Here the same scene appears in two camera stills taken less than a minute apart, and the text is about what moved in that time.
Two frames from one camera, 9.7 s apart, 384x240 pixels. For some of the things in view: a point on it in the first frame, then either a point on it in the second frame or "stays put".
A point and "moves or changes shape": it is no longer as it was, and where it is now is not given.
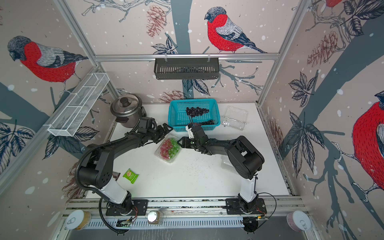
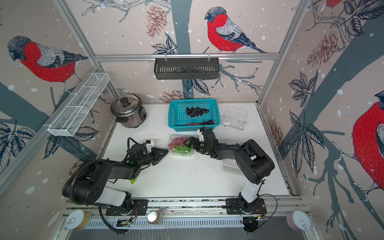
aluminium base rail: [187, 214] stays put
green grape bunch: [175, 149] -> [182, 149]
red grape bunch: [164, 148] moves or changes shape
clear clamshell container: [225, 164] stays put
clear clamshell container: [235, 118] stays put
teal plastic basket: [205, 112] stays put
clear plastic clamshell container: [169, 149] moves or changes shape
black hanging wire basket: [186, 68] stays put
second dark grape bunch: [209, 122] stays put
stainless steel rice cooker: [126, 109] stays put
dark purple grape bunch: [193, 111] stays put
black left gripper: [165, 128] -> [156, 153]
